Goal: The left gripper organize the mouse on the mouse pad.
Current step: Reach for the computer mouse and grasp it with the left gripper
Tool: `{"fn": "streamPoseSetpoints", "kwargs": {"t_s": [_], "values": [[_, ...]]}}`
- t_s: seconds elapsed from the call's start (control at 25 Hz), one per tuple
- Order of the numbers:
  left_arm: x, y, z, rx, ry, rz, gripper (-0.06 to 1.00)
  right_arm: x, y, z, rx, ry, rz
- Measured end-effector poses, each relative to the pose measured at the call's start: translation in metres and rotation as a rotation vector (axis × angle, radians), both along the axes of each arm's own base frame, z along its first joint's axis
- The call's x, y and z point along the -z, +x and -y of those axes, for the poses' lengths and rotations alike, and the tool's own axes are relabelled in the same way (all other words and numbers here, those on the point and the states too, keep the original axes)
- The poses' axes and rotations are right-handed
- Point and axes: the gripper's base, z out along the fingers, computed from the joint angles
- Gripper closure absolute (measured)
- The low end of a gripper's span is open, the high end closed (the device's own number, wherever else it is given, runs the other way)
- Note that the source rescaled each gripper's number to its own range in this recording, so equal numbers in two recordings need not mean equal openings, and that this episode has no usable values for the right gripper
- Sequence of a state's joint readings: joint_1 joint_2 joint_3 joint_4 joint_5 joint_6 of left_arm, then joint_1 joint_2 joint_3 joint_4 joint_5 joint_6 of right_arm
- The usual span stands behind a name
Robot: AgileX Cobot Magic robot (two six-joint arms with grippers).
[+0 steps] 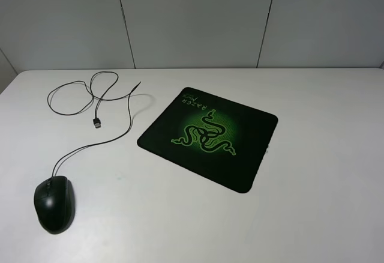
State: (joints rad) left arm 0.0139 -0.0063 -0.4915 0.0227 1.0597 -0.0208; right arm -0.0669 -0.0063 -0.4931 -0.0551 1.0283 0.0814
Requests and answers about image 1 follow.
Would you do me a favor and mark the black computer mouse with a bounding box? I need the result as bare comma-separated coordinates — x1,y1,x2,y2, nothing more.
34,176,76,234

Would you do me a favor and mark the black green Razer mouse pad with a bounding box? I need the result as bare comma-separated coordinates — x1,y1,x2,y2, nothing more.
137,87,278,193

